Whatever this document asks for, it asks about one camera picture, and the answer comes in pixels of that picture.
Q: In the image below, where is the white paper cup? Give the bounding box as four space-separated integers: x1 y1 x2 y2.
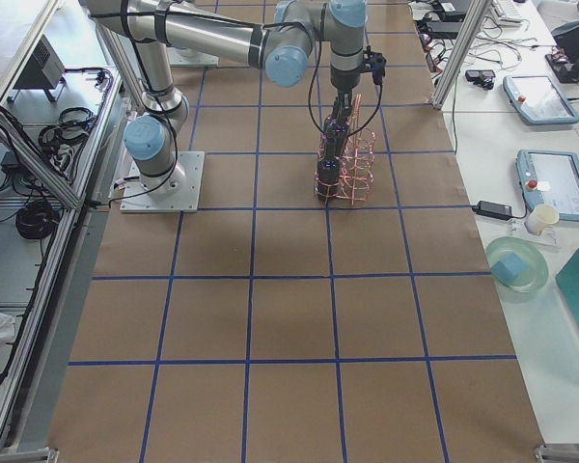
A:
525 204 560 235

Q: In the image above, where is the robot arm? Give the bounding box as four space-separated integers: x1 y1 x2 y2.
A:
88 1 369 201

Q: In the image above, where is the blue foam cube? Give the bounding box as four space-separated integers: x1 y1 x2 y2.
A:
491 252 529 284

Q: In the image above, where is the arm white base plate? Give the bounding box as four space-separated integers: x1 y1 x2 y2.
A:
167 47 219 68
120 151 205 213

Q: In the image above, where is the blue teach pendant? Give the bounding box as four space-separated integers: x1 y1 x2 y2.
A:
515 150 579 222
503 75 579 125

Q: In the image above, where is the grey electronics box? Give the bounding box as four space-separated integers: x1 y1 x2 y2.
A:
14 35 66 90

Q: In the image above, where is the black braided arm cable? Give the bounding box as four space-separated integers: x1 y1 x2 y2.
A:
306 41 386 136

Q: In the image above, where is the blue teach pendant near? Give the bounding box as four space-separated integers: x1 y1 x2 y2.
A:
515 150 579 222

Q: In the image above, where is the dark wine bottle in basket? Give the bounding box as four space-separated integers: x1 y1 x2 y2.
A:
315 155 340 204

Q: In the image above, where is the copper wire wine basket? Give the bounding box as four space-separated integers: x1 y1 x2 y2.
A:
317 94 375 206

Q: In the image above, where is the green glass plate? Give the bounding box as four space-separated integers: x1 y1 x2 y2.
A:
485 236 549 293

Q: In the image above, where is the black power adapter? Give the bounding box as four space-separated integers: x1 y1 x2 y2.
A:
472 201 512 221

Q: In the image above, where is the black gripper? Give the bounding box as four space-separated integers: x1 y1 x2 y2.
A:
328 67 361 132

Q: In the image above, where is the dark wine bottle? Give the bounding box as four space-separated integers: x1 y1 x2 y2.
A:
320 115 348 169
315 155 340 204

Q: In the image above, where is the blue teach pendant far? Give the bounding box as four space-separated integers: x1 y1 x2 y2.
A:
503 75 579 125

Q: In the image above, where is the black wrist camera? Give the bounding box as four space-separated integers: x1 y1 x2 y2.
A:
361 45 387 86

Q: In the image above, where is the aluminium frame post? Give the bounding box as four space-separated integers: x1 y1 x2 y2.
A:
431 0 491 110

